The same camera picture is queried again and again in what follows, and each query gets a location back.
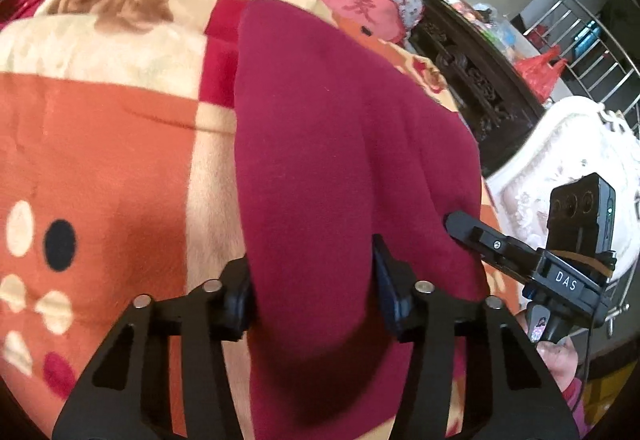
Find person's right hand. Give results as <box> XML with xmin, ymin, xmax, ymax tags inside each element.
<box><xmin>517</xmin><ymin>307</ymin><xmax>581</xmax><ymax>391</ymax></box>

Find maroon knit garment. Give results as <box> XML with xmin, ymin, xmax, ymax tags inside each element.
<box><xmin>232</xmin><ymin>0</ymin><xmax>483</xmax><ymax>440</ymax></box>

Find person's right forearm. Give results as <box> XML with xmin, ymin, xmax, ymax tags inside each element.
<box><xmin>561</xmin><ymin>376</ymin><xmax>587</xmax><ymax>436</ymax></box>

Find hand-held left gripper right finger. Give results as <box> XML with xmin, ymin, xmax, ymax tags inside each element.
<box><xmin>372</xmin><ymin>234</ymin><xmax>581</xmax><ymax>440</ymax></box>

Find red plastic bag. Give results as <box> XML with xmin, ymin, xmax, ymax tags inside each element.
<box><xmin>515</xmin><ymin>45</ymin><xmax>569</xmax><ymax>104</ymax></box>

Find blue box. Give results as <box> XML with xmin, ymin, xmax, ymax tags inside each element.
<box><xmin>572</xmin><ymin>20</ymin><xmax>601</xmax><ymax>61</ymax></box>

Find black cable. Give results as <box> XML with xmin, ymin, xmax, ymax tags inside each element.
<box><xmin>570</xmin><ymin>250</ymin><xmax>618</xmax><ymax>426</ymax></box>

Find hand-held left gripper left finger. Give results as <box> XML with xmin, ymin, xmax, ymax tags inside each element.
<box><xmin>52</xmin><ymin>256</ymin><xmax>256</xmax><ymax>440</ymax></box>

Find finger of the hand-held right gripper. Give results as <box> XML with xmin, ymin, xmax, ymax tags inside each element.
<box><xmin>444</xmin><ymin>211</ymin><xmax>543</xmax><ymax>278</ymax></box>

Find orange red printed blanket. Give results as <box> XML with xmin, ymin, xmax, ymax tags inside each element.
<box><xmin>0</xmin><ymin>0</ymin><xmax>501</xmax><ymax>440</ymax></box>

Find clutter of small packets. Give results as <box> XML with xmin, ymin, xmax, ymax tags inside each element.
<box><xmin>452</xmin><ymin>0</ymin><xmax>521</xmax><ymax>61</ymax></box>

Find dark carved wooden cabinet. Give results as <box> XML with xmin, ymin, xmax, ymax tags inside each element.
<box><xmin>407</xmin><ymin>0</ymin><xmax>546</xmax><ymax>178</ymax></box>

